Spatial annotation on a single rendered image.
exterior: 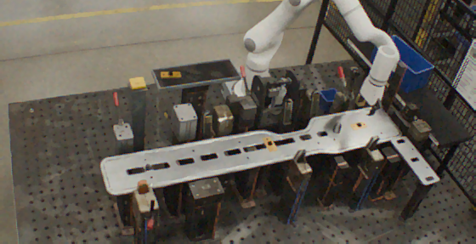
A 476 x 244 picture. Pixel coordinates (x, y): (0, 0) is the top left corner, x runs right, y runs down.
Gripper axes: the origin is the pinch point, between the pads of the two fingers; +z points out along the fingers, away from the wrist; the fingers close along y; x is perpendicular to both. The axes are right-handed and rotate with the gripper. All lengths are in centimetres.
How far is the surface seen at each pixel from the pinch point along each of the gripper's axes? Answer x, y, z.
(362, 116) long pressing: 5.5, -5.0, 11.9
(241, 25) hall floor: 52, -229, 112
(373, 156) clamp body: -7.6, 22.4, 7.5
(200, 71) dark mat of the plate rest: -68, -34, -4
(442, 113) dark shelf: 48.8, 6.3, 8.7
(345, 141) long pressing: -11.9, 7.3, 11.9
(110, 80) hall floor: -81, -177, 113
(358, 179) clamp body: -7.8, 20.2, 25.2
